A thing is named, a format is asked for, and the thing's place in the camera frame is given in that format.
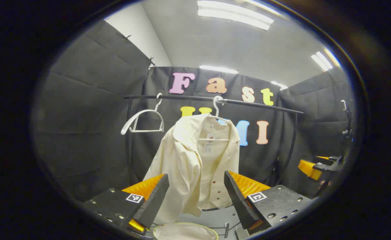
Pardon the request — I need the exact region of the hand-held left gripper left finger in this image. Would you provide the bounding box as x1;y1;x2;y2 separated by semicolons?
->
82;173;170;235

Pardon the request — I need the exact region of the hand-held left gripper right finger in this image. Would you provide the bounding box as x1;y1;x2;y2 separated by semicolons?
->
224;171;312;231

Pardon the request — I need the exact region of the cream button shirt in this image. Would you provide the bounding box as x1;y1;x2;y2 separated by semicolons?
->
143;113;241;225

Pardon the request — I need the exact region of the white plastic hanger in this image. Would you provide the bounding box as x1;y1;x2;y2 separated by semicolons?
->
198;96;233;142
121;93;165;135

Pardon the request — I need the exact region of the black metal clothes rack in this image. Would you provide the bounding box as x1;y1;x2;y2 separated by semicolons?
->
123;94;304;214

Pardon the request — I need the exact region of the white paper garment tag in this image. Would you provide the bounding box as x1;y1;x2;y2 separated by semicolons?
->
204;134;214;153

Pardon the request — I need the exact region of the black backdrop cloth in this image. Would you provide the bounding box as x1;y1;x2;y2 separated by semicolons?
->
32;20;356;214

